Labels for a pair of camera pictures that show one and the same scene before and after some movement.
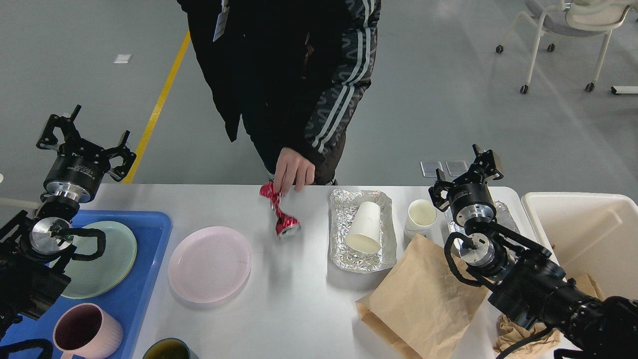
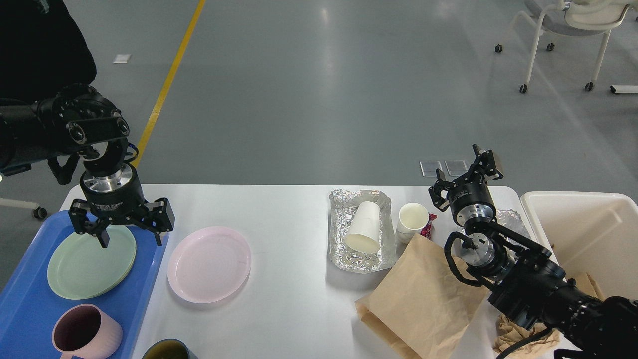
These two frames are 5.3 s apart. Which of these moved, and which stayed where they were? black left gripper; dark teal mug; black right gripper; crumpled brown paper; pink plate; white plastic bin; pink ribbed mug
Moved: black left gripper
Stayed: dark teal mug; pink ribbed mug; crumpled brown paper; pink plate; black right gripper; white plastic bin
